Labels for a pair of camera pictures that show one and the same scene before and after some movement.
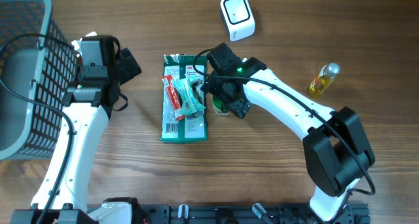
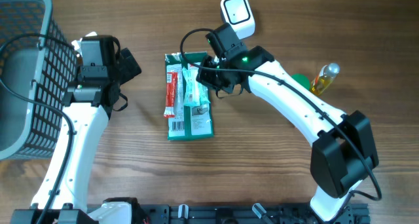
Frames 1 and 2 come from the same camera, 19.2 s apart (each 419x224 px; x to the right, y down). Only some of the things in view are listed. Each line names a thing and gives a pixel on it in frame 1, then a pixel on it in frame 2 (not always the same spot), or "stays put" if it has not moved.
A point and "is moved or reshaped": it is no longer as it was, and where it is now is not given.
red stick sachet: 175,97 is moved or reshaped
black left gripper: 124,72 stays put
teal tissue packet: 190,94 is moved or reshaped
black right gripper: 239,107 -> 204,78
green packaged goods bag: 194,127 is moved or reshaped
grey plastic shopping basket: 38,71 stays put
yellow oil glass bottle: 323,79 stays put
